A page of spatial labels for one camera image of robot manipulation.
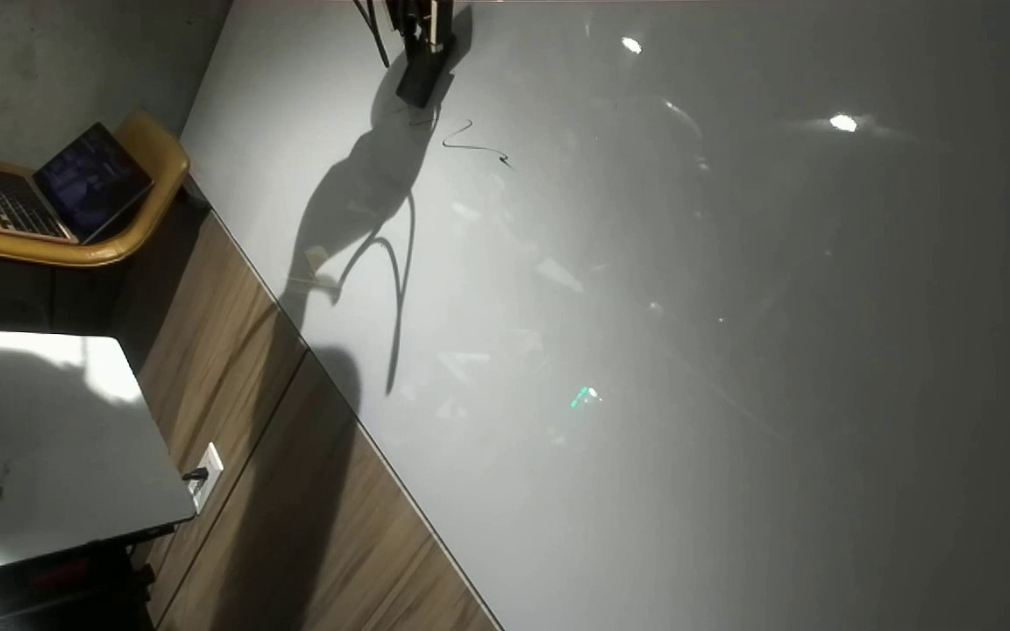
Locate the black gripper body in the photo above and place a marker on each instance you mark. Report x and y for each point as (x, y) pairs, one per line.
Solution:
(426, 19)

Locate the large glass whiteboard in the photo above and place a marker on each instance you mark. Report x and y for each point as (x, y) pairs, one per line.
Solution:
(668, 352)

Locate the round wooden table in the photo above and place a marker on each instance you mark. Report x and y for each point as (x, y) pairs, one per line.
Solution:
(156, 159)

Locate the open laptop computer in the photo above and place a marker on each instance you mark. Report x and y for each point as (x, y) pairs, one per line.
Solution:
(71, 186)

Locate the white flat table board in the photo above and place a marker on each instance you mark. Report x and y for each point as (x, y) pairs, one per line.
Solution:
(71, 466)

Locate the white wall outlet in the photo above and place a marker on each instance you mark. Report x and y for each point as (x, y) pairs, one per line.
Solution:
(209, 464)

